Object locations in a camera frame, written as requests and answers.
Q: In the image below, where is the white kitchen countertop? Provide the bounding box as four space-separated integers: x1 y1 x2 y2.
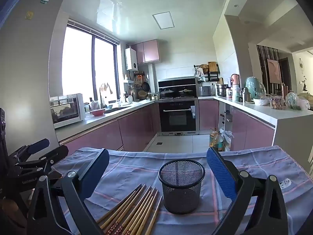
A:
54 95 313 141

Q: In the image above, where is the steel thermos bottle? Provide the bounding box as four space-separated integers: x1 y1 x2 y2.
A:
242 87 252 102

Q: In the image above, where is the black mesh pen holder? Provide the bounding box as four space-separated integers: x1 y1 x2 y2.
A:
158 160 206 214

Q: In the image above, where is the pink wall cabinet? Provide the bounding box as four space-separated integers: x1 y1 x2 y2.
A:
131 39 160 64

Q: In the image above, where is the green plastic bag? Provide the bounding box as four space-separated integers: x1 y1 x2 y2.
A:
286 92 310 110

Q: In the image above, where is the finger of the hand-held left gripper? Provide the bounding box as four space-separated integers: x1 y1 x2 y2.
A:
8 138 50 163
15 145 69 175

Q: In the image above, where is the pink base cabinet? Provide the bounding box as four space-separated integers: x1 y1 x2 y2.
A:
59 101 160 155
198 99 275 151

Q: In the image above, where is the stainless steel stockpot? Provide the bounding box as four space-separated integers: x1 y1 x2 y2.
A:
216 84 228 97

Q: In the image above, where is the clear plastic food container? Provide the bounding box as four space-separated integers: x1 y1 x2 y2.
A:
270 95 286 110

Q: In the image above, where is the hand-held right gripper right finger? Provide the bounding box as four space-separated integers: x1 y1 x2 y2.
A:
207 147 289 235

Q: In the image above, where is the white plastic bag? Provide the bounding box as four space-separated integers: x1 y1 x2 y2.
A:
219 127 234 150

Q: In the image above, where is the white water heater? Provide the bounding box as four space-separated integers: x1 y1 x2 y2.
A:
125 47 138 71

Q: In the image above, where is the ceiling light panel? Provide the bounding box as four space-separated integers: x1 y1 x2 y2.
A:
152 11 175 29

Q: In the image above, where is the pink wall picture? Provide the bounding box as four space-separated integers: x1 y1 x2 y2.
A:
266 59 280 84

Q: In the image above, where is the grey refrigerator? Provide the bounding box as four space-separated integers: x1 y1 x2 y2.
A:
0 0 64 152

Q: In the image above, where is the bunch of bamboo chopsticks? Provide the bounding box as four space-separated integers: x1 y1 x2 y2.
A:
96 183 163 235

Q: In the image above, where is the black wall rack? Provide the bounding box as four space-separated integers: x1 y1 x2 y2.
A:
194 61 220 82

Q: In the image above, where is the kitchen window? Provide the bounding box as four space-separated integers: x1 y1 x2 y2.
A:
62 21 120 98

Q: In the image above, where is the yellow cooking oil bottle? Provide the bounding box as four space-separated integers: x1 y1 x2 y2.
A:
209 128 219 150

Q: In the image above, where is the white bottle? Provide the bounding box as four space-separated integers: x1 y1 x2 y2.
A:
232 85 241 102

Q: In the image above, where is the white toaster oven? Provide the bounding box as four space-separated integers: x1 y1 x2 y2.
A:
49 93 85 129

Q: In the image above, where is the black built-in oven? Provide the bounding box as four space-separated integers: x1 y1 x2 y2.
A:
158 100 198 133

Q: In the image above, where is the blue checked tablecloth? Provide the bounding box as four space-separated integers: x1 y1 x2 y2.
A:
50 146 313 235

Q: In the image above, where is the black range hood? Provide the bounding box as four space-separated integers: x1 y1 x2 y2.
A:
158 77 197 98

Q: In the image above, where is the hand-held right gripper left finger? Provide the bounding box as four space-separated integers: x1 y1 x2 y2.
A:
26 148 110 235

